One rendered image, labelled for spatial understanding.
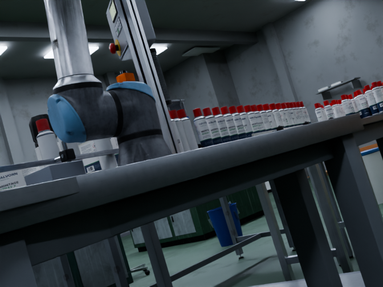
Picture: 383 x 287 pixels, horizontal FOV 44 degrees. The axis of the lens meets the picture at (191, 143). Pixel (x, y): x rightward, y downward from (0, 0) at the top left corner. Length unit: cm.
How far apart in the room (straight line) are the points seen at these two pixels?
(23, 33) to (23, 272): 963
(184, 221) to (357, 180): 604
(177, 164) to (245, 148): 15
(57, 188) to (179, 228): 665
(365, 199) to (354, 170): 7
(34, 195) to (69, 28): 71
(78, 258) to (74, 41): 335
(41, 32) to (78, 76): 918
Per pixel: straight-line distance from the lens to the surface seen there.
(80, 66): 115
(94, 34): 1102
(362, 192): 110
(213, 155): 71
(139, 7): 166
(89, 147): 188
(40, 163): 130
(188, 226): 703
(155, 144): 116
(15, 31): 1005
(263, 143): 81
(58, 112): 112
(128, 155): 116
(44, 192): 53
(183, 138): 182
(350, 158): 109
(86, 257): 441
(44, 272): 421
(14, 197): 51
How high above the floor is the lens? 78
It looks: 5 degrees up
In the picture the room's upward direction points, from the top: 17 degrees counter-clockwise
